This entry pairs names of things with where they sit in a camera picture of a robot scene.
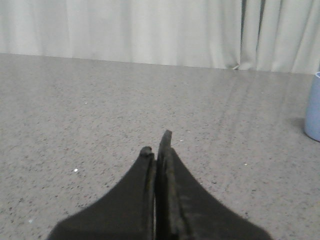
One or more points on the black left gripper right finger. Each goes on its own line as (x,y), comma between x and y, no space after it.
(186,211)

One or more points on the white curtain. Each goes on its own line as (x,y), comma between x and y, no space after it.
(262,35)

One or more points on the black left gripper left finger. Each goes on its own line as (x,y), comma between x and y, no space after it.
(126,212)

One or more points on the blue plastic cup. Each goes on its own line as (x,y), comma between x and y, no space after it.
(312,116)

